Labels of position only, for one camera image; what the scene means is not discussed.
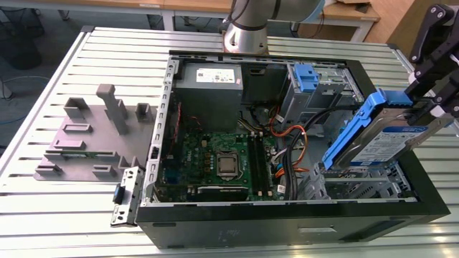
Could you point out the black graphics card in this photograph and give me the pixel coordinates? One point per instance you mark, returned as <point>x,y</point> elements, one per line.
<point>222,192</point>

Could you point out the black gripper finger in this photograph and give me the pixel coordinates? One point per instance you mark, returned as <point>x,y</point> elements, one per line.
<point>449,99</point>
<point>432,32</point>

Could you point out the black office chair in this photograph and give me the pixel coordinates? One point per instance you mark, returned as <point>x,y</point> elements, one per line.
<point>22,53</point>

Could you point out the wooden cabinet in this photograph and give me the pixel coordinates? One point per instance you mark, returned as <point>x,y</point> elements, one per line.
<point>398,21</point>

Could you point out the white barcode label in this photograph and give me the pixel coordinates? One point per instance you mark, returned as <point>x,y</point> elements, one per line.
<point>282,189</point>

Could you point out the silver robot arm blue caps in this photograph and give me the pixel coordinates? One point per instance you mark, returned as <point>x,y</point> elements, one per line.
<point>248,32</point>

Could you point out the black RAM slot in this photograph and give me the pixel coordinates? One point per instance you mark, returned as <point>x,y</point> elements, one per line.
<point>264,164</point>
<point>268,164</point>
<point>256,164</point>
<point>260,164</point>

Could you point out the metal optical drive cage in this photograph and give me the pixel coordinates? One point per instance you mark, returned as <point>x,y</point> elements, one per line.
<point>324,102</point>

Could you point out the black PC case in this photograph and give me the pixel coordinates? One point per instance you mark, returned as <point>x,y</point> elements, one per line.
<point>252,228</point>

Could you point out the green motherboard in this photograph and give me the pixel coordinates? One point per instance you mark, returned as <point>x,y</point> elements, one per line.
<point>196,142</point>

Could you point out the blue drive bay latch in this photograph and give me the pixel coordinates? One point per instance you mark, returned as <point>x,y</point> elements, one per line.
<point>305,78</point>

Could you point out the metal disk bay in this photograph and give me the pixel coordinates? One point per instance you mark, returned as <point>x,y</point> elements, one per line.
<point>358,185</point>

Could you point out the hard disk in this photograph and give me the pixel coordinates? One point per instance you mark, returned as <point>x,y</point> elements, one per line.
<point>377,145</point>

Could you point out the wooden desk white frame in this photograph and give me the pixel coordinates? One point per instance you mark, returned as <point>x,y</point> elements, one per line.
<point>107,3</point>
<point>352,13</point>

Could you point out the grey power supply unit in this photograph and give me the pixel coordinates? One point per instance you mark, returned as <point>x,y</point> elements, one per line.
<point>209,107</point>

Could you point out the green RAM stick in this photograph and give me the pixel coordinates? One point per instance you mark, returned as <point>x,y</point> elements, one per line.
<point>90,154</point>

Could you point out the metal expansion card retainer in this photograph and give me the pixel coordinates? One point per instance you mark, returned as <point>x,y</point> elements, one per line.
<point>131,188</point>

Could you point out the grey parts rack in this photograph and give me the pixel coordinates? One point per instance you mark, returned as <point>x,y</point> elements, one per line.
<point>107,139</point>

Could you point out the silver CPU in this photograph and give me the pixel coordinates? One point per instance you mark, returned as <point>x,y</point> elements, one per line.
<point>228,164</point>

